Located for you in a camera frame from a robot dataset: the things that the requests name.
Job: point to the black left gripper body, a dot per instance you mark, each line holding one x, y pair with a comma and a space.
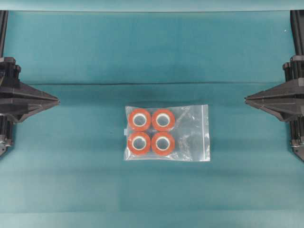
10, 112

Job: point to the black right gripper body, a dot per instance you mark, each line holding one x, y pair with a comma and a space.
294, 77

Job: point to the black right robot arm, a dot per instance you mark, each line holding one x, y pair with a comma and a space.
297, 25

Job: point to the orange tape roll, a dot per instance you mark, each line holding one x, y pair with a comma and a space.
163, 143
163, 120
139, 119
139, 143

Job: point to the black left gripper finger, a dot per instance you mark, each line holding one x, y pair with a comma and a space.
26, 93
31, 110

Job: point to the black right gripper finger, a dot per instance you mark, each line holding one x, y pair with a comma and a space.
280, 115
278, 94

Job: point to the clear zip bag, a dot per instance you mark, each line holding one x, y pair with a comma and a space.
191, 135

